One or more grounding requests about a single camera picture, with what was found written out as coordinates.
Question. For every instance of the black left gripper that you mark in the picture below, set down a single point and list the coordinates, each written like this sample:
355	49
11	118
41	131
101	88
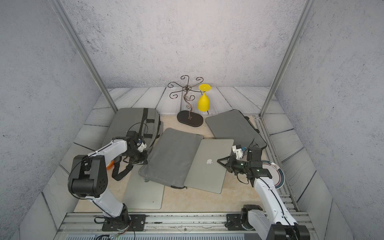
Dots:
144	160

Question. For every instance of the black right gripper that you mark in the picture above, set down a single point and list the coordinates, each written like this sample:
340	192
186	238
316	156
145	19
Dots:
231	160

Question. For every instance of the grey laptop sleeve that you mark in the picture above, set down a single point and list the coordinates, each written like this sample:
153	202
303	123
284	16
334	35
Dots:
171	158
234	125

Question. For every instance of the grey laptop bag with strap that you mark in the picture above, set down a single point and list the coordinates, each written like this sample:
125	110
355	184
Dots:
145	121

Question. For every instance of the silver apple laptop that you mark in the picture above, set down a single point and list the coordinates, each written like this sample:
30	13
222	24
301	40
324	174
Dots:
206	173
141	194

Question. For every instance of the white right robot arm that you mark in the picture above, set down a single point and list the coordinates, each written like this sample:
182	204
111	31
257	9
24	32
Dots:
273	221

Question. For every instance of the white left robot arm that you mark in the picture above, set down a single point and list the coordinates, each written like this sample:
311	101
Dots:
88	179

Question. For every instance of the orange bowl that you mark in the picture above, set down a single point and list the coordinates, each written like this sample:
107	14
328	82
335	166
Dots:
110	165

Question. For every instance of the patterned plate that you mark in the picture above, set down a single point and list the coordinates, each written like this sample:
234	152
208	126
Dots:
277	173

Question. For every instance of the yellow plastic goblet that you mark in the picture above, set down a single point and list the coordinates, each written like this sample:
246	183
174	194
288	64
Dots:
204	102

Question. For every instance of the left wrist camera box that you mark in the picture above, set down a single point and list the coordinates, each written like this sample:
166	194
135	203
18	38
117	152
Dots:
139	142

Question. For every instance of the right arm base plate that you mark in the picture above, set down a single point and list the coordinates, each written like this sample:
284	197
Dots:
236	222

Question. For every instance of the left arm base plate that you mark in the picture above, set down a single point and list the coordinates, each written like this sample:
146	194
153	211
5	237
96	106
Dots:
133	223

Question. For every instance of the brown wire cup stand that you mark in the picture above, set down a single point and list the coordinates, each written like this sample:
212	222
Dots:
187	117

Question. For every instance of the aluminium front rail frame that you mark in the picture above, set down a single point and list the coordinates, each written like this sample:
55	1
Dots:
196	226

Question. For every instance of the left aluminium corner post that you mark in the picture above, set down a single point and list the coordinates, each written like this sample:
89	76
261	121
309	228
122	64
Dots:
70	30

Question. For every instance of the aluminium corner post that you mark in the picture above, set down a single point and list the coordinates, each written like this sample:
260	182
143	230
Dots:
70	30
288	55

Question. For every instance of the right aluminium corner post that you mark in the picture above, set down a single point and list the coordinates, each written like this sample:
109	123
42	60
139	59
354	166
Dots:
288	55

